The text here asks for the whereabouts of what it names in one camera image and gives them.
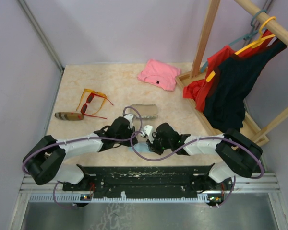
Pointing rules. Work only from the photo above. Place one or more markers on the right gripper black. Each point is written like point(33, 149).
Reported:
point(152, 147)

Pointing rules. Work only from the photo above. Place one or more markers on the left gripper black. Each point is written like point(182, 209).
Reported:
point(133, 129)

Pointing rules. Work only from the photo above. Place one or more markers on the light blue cloth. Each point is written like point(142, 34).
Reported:
point(141, 147)

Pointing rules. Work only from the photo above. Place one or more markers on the map print glasses case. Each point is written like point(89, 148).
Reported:
point(147, 111)

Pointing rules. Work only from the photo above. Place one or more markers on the red sunglasses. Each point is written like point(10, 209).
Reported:
point(94, 105)

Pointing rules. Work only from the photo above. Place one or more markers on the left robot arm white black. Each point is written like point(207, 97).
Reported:
point(45, 161)

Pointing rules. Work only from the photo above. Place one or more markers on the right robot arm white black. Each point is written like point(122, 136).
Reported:
point(240, 156)

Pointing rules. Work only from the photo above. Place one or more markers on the orange sunglasses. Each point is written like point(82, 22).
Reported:
point(91, 96)

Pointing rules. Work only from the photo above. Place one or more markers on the brown striped glasses case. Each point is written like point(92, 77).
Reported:
point(69, 116)

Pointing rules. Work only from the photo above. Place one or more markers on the red shirt hanging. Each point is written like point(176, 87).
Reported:
point(198, 90)

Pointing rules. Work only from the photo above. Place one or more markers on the folded pink shirt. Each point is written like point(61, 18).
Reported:
point(159, 74)

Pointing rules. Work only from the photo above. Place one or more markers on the dark navy shirt hanging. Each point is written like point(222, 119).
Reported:
point(234, 80)

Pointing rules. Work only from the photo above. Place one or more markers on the yellow hanger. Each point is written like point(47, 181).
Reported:
point(251, 45)

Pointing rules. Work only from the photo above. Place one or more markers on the teal hanger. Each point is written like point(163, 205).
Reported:
point(249, 33)

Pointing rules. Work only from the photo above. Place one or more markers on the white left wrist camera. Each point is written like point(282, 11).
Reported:
point(130, 117)

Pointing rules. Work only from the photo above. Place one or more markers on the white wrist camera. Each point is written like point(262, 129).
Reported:
point(130, 117)
point(147, 132)

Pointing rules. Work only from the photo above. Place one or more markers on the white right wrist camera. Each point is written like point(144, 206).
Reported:
point(147, 132)

